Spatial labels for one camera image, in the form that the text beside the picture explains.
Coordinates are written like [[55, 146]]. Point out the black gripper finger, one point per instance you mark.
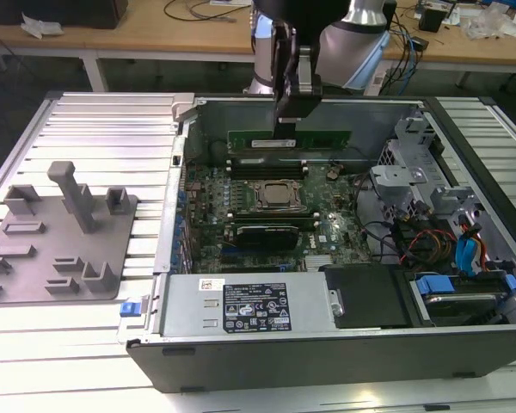
[[286, 129]]

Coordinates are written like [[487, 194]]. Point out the green RAM stick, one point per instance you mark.
[[251, 162], [327, 139]]

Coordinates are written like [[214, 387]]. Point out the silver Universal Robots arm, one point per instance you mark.
[[344, 47]]

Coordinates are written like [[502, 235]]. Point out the black RAM slot bank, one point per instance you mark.
[[266, 172], [275, 219]]

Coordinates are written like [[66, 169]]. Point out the round coin battery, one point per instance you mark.
[[333, 173]]

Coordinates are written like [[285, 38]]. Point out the CPU with metal top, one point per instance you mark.
[[277, 192]]

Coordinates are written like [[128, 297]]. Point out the CPU socket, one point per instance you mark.
[[254, 203]]

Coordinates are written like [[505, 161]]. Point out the white power strip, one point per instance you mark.
[[376, 81]]

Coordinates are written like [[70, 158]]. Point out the black graphics card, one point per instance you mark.
[[266, 238]]

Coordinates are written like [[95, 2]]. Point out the grey metal drive cage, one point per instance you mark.
[[395, 176]]

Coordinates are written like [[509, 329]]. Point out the green motherboard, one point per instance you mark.
[[339, 241]]

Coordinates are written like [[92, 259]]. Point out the small black adapter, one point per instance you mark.
[[420, 44]]

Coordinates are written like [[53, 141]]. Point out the small black device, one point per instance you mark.
[[432, 19]]

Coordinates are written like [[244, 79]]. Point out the long wooden desk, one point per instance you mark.
[[133, 30]]

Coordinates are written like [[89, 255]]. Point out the black plastic bay cover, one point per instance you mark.
[[365, 297]]

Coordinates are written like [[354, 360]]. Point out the silver power supply unit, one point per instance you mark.
[[189, 310]]

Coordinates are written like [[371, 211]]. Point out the clear plastic bags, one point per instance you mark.
[[490, 23]]

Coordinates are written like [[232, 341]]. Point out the hard disk in blue carrier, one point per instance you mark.
[[434, 286]]

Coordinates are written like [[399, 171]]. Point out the open black PC case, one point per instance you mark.
[[284, 365]]

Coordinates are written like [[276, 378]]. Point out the blue plastic case latch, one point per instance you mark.
[[130, 310]]

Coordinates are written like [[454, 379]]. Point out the large black box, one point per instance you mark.
[[60, 13]]

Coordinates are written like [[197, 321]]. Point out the grey parts rack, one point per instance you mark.
[[51, 241]]

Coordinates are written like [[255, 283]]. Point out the crumpled white paper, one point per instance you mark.
[[41, 26]]

